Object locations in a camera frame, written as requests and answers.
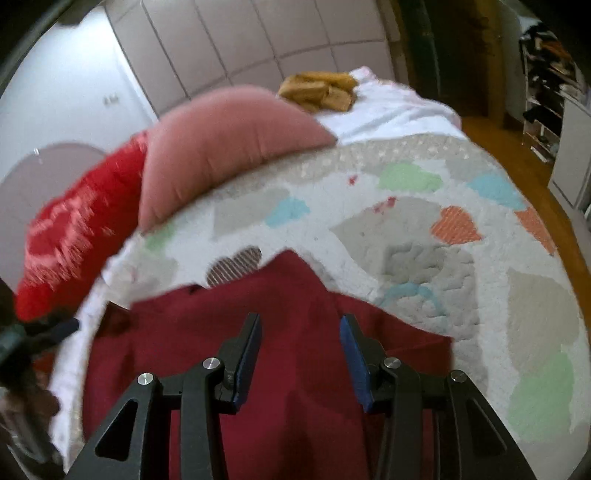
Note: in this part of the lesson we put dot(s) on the patchwork patterned bedspread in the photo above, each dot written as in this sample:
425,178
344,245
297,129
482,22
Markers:
415,258

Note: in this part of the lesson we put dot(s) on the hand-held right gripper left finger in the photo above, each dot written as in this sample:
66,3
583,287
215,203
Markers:
247,364

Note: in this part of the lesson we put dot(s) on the red floral quilt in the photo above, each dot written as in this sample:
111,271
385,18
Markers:
69,230

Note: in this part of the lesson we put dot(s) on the white shoe rack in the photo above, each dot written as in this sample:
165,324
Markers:
549,92

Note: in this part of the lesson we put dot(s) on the grey arched headboard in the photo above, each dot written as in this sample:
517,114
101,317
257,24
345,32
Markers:
27,184

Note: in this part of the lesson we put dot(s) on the dark green door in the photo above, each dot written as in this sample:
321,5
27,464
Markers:
452,55

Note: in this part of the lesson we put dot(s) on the white bed sheet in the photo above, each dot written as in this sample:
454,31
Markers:
392,106

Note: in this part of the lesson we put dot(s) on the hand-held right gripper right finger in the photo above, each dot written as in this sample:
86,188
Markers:
358,364

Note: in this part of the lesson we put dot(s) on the beige panelled wardrobe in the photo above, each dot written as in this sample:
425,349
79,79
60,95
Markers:
254,41

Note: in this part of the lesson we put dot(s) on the white shelf cabinet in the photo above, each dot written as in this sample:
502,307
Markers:
575,157

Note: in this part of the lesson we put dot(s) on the mustard yellow garment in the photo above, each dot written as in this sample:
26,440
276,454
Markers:
318,90

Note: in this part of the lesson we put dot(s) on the wall light switch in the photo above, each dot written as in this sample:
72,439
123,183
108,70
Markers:
111,99

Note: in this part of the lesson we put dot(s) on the dark red shirt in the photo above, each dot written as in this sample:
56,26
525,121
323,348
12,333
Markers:
300,295

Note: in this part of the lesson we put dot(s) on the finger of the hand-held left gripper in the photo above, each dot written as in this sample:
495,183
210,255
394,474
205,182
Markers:
57,328

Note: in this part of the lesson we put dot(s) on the pink ribbed pillow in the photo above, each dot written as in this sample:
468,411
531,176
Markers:
221,138

